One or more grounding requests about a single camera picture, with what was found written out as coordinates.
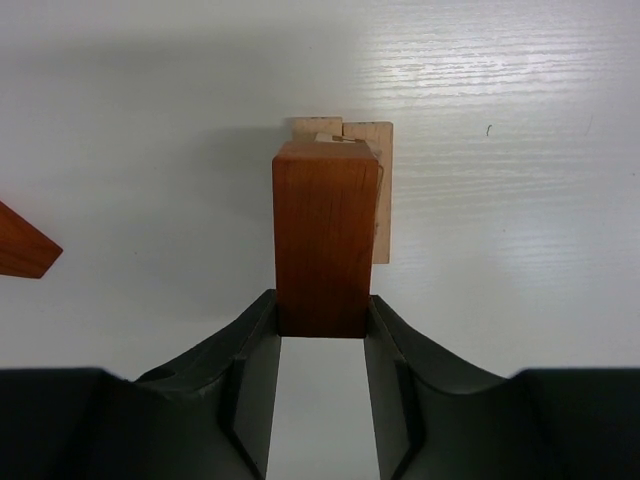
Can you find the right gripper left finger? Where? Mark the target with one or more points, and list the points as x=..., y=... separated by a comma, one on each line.
x=218, y=402

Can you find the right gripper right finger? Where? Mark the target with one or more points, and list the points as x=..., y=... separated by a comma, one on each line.
x=429, y=410

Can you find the red arch wood block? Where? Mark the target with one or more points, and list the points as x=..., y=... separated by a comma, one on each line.
x=25, y=251

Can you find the red small wood block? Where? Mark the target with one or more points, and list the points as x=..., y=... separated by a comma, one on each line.
x=324, y=210

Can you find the light wood rectangular block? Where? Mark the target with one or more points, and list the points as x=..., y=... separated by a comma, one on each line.
x=381, y=135

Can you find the light wood cylinder block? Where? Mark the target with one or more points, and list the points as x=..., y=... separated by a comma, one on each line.
x=345, y=139

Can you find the long light wood block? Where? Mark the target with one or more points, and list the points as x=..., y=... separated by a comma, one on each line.
x=317, y=129

